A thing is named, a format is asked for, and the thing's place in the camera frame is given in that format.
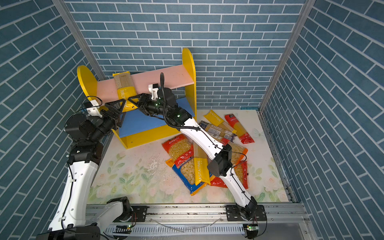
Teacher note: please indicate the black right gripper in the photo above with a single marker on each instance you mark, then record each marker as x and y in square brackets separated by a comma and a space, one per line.
[147, 104]

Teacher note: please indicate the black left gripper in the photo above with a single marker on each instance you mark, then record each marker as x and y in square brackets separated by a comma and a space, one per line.
[113, 118]

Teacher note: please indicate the yellow Pastatime spaghetti bag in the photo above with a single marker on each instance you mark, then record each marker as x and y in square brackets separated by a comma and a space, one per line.
[125, 89]
[202, 174]

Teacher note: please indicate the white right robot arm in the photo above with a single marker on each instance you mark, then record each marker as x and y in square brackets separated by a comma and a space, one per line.
[162, 102]

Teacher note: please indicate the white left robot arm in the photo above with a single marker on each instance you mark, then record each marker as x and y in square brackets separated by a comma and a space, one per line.
[70, 222]

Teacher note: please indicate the blue shell pasta bag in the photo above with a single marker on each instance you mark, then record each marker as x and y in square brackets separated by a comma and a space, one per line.
[186, 172]

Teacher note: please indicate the floral table mat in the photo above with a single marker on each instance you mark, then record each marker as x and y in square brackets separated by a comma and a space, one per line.
[151, 174]

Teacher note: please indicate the red macaroni bag upper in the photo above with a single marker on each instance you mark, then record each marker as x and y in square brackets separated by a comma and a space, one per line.
[179, 149]

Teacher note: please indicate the red labelled spaghetti bag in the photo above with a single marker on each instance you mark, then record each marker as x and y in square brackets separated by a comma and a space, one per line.
[220, 139]

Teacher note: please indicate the dark labelled spaghetti bag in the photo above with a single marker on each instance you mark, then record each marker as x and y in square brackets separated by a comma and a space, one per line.
[212, 129]

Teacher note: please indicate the red spaghetti bag far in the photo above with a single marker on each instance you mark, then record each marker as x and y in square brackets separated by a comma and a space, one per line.
[242, 133]

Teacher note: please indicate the orange macaroni bag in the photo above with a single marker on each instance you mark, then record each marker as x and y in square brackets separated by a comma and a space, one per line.
[238, 153]

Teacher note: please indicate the red fusilli bag lower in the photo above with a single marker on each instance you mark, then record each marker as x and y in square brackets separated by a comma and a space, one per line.
[241, 171]

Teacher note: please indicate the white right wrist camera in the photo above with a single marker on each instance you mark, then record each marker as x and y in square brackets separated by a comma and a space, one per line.
[153, 88]

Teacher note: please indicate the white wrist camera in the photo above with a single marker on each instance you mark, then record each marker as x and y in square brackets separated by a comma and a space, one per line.
[153, 88]
[92, 108]

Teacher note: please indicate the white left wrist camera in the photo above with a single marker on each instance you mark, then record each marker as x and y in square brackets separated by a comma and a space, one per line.
[92, 108]

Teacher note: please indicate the metal base rail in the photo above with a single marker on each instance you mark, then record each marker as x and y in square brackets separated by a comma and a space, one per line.
[286, 221]

